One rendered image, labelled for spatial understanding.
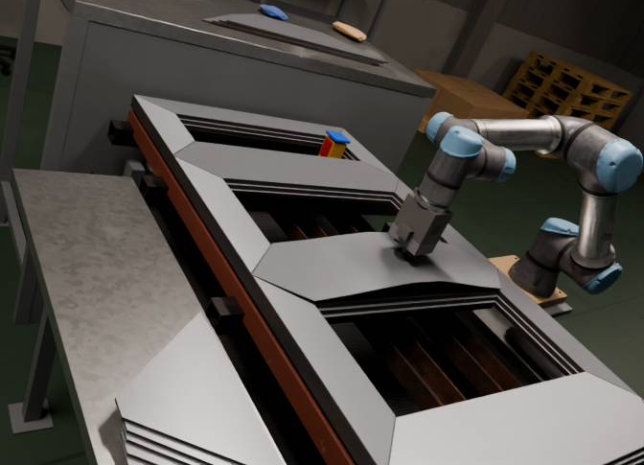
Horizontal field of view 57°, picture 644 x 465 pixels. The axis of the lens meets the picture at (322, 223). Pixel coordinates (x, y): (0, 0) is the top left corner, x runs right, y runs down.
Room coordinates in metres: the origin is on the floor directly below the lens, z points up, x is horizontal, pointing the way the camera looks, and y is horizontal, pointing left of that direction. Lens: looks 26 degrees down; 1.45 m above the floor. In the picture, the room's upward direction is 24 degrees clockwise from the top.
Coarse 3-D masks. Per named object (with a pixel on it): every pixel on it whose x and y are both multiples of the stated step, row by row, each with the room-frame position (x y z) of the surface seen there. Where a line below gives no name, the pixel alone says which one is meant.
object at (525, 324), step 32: (192, 128) 1.52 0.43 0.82; (224, 128) 1.59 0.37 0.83; (256, 128) 1.67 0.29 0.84; (192, 192) 1.15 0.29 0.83; (256, 192) 1.30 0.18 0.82; (288, 192) 1.37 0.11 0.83; (320, 192) 1.44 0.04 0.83; (352, 192) 1.52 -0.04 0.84; (384, 192) 1.60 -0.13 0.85; (256, 288) 0.90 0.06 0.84; (416, 288) 1.14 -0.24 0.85; (448, 288) 1.21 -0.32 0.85; (480, 288) 1.27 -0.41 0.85; (512, 320) 1.24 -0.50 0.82; (288, 352) 0.80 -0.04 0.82; (544, 352) 1.16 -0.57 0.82; (320, 384) 0.73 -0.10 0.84; (352, 448) 0.65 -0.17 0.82
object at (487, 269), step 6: (456, 246) 1.43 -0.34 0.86; (462, 252) 1.41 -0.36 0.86; (468, 252) 1.43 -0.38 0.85; (474, 258) 1.41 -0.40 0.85; (474, 264) 1.37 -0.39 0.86; (480, 264) 1.39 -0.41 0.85; (486, 264) 1.41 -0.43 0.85; (486, 270) 1.37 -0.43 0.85; (492, 270) 1.39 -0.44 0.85; (492, 276) 1.35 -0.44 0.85; (498, 276) 1.37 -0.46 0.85; (498, 282) 1.33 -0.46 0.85
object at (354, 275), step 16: (320, 240) 1.12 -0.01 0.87; (336, 240) 1.14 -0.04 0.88; (320, 256) 1.06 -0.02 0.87; (336, 256) 1.08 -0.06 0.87; (352, 256) 1.10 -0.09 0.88; (336, 272) 1.03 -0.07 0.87; (352, 272) 1.04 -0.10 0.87; (368, 272) 1.06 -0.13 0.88; (352, 288) 1.00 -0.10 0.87; (368, 288) 1.01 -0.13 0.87
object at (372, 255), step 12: (348, 240) 1.16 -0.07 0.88; (360, 240) 1.17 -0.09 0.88; (372, 240) 1.19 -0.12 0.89; (360, 252) 1.12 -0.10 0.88; (372, 252) 1.14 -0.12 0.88; (384, 252) 1.16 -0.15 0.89; (372, 264) 1.10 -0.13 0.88; (384, 264) 1.11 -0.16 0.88; (396, 264) 1.13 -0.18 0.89; (384, 276) 1.07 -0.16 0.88; (396, 276) 1.08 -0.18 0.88; (408, 276) 1.10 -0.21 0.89; (384, 288) 1.03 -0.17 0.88
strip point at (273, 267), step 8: (272, 248) 1.03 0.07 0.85; (264, 256) 1.00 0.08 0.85; (272, 256) 1.01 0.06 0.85; (280, 256) 1.02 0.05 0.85; (264, 264) 0.97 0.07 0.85; (272, 264) 0.98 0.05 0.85; (280, 264) 0.99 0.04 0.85; (256, 272) 0.94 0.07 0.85; (264, 272) 0.95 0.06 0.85; (272, 272) 0.95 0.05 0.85; (280, 272) 0.96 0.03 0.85; (288, 272) 0.97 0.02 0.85; (264, 280) 0.92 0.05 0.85; (272, 280) 0.93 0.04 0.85; (280, 280) 0.94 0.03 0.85; (288, 280) 0.95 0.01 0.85; (296, 280) 0.96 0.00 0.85; (288, 288) 0.93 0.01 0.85; (296, 288) 0.94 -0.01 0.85; (304, 288) 0.95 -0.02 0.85; (304, 296) 0.92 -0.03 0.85
